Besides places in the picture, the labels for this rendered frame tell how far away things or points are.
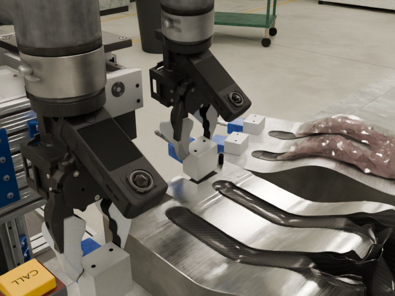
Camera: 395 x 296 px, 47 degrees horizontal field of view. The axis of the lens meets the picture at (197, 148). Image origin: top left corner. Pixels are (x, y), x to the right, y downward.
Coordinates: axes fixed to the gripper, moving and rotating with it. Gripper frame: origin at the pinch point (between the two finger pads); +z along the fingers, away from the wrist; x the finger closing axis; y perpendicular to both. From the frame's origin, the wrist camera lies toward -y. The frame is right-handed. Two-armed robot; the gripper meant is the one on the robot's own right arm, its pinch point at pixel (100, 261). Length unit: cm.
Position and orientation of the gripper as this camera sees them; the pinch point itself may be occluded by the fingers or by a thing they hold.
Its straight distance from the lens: 54.7
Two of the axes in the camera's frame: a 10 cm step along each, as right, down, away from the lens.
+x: -6.9, 3.3, -6.4
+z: 0.0, 8.9, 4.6
